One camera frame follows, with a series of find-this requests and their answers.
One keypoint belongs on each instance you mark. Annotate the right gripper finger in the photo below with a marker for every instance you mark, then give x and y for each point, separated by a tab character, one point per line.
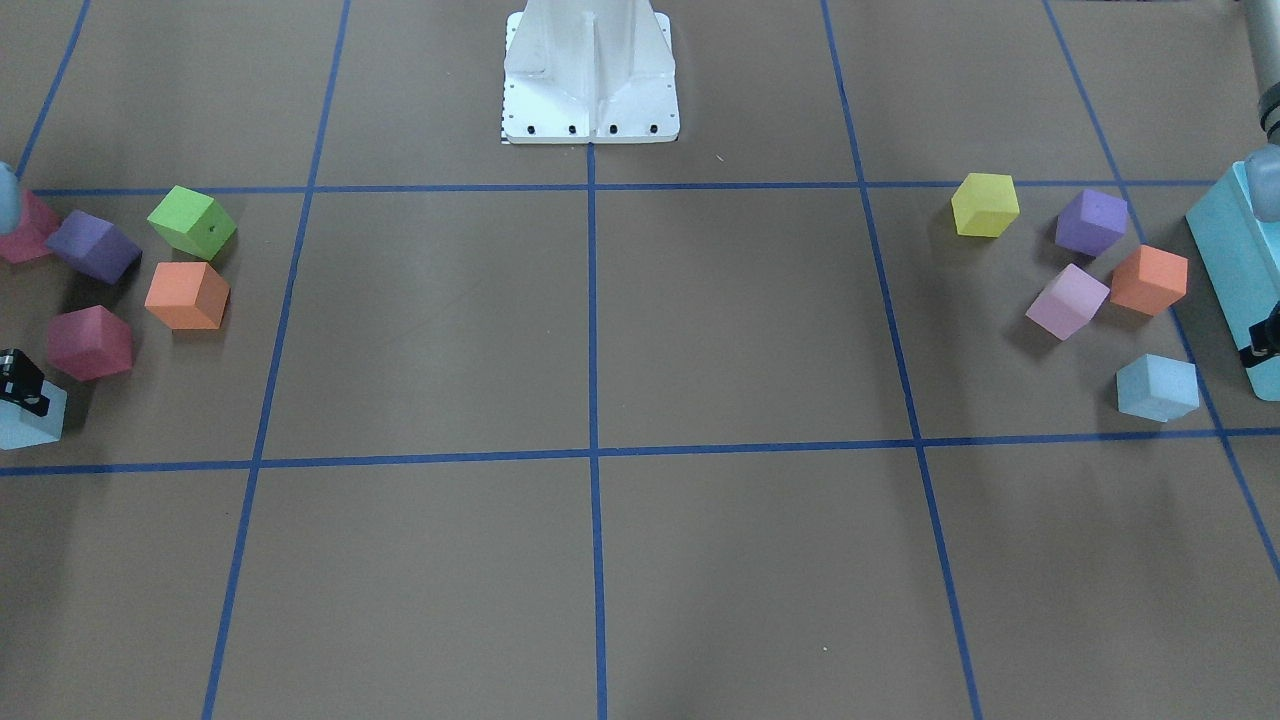
22	383

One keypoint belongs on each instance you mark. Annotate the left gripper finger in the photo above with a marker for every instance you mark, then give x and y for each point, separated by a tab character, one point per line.
1263	341

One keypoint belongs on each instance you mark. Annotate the light blue block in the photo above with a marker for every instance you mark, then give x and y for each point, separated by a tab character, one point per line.
1157	388
20	428

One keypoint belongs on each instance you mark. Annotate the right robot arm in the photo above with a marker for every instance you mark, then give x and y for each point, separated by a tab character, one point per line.
10	200

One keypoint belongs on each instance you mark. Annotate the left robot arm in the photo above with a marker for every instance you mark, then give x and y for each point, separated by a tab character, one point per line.
1262	165

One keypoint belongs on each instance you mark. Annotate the red foam block near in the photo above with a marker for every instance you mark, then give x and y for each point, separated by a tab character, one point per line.
89	344

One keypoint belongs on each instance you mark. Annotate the red foam block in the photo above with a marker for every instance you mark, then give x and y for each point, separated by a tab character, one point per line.
28	241
89	344

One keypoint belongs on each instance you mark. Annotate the cyan plastic bin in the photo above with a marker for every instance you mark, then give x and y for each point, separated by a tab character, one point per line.
1240	255

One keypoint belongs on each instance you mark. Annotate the orange foam block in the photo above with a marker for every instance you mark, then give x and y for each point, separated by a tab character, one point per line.
1149	280
188	296

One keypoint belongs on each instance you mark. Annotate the purple foam block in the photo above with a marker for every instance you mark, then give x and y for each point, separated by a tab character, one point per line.
94	247
1092	223

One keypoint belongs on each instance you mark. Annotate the red foam block far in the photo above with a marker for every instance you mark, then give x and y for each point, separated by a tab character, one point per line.
28	241

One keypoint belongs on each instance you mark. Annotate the pink foam block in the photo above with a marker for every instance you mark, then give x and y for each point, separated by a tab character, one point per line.
1068	302

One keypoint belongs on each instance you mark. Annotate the green foam block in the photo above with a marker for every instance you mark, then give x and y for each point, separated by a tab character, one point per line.
192	222

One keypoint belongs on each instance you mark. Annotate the yellow foam block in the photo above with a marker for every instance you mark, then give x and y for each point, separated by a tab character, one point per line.
985	205

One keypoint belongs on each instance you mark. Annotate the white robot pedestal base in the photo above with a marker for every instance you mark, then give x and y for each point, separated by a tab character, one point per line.
589	72

